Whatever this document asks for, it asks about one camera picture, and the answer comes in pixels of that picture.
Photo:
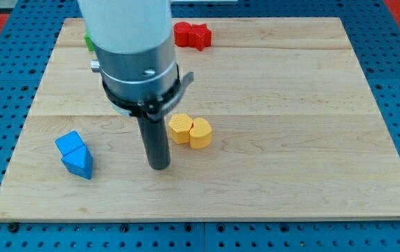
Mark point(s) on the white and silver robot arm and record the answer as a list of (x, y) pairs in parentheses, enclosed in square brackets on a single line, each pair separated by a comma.
[(134, 47)]

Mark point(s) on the yellow heart block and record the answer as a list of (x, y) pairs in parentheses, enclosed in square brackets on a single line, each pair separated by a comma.
[(200, 135)]

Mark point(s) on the yellow hexagon block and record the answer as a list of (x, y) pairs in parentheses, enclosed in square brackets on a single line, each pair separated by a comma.
[(179, 126)]

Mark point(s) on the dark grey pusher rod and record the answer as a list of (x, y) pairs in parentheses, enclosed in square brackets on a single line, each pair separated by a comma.
[(154, 137)]

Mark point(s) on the red star block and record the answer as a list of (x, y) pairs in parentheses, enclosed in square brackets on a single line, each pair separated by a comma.
[(199, 37)]

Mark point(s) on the red cylinder block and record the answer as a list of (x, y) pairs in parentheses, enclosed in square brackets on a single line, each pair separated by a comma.
[(181, 32)]

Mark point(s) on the blue triangle block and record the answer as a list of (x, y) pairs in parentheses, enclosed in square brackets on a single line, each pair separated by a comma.
[(79, 162)]

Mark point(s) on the blue cube block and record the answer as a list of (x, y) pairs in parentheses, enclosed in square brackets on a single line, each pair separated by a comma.
[(69, 143)]

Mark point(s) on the green block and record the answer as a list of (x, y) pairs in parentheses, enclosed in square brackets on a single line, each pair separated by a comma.
[(89, 42)]

